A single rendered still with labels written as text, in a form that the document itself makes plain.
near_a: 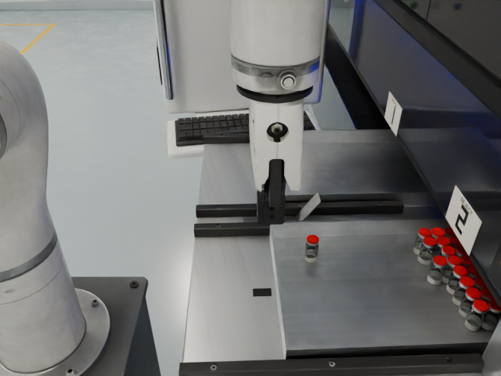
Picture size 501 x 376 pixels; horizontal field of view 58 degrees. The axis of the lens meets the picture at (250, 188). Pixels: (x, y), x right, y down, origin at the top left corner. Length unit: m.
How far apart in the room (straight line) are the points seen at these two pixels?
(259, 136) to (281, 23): 0.10
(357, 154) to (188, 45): 0.58
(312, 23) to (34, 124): 0.34
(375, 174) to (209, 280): 0.46
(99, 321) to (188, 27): 0.87
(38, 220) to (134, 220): 1.76
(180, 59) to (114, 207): 1.23
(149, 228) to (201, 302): 1.55
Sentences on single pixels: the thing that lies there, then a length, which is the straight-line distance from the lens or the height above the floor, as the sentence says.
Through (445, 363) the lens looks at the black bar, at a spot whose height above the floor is 0.90.
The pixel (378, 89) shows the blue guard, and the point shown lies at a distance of 1.08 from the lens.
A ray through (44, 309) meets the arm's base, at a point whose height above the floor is 0.98.
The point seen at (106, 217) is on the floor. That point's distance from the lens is 2.38.
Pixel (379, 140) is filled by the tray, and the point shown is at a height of 0.89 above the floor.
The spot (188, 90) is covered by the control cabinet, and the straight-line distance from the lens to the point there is 1.41.
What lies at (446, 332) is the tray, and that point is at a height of 0.88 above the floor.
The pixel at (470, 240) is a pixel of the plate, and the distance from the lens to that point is 0.70.
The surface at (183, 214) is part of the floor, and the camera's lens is 2.31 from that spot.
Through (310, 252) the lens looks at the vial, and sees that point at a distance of 0.77.
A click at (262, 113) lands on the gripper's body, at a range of 0.42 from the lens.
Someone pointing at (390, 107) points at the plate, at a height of 1.02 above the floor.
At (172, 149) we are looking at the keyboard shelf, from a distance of 1.25.
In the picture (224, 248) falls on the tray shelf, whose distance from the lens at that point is 0.81.
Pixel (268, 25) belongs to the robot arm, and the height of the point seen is 1.32.
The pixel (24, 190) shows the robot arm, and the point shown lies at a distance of 0.58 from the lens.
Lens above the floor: 1.43
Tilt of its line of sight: 35 degrees down
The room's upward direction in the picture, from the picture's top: straight up
